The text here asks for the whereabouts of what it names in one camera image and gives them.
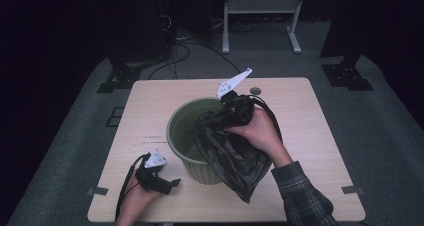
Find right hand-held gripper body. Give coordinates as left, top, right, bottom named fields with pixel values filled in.
left=215, top=68, right=256, bottom=127

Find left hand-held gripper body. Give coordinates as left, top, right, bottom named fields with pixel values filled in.
left=134, top=148, right=173, bottom=195

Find green plastic trash bin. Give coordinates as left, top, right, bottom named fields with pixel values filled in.
left=166, top=97, right=231, bottom=186

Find black plastic garbage bag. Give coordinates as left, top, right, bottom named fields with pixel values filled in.
left=192, top=109, right=273, bottom=205

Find person's right hand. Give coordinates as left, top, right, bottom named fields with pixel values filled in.
left=224, top=107, right=294, bottom=169

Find grey tape strip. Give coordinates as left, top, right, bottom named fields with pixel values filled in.
left=87, top=186, right=109, bottom=197
left=341, top=185, right=366, bottom=196

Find black stand base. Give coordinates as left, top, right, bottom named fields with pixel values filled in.
left=320, top=54, right=374, bottom=92
left=96, top=57, right=143, bottom=94

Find dark equipment cabinet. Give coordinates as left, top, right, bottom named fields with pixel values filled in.
left=109, top=0, right=174, bottom=60

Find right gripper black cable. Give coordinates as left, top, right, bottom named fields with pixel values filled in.
left=251, top=95, right=284, bottom=144

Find black floor cables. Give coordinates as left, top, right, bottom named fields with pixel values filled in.
left=146, top=40, right=244, bottom=80

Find white metal stand frame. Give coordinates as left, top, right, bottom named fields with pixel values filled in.
left=222, top=0, right=307, bottom=55

